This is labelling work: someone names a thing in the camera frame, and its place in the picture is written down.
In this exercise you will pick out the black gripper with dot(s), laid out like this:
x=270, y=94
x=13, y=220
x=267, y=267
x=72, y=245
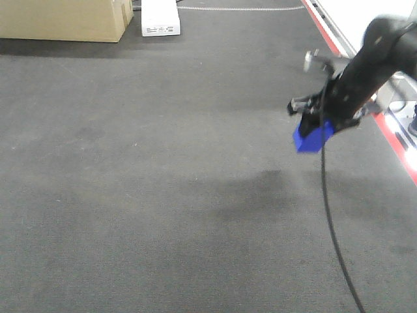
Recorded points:
x=342, y=110

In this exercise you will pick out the blue plastic block part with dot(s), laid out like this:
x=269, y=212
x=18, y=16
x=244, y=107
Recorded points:
x=315, y=140

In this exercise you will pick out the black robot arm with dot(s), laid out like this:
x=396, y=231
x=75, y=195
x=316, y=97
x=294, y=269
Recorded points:
x=389, y=46

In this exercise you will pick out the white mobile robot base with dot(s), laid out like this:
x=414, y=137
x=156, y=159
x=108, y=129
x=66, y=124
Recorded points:
x=399, y=95

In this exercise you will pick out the black conveyor belt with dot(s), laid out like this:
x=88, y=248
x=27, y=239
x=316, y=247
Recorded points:
x=159, y=174

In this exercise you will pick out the white long cardboard box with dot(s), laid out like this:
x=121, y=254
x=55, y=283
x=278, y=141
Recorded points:
x=159, y=18

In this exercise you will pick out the brown cardboard box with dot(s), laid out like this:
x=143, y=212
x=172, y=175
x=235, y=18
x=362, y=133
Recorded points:
x=82, y=21

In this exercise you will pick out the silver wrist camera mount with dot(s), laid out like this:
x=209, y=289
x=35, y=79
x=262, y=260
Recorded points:
x=317, y=62

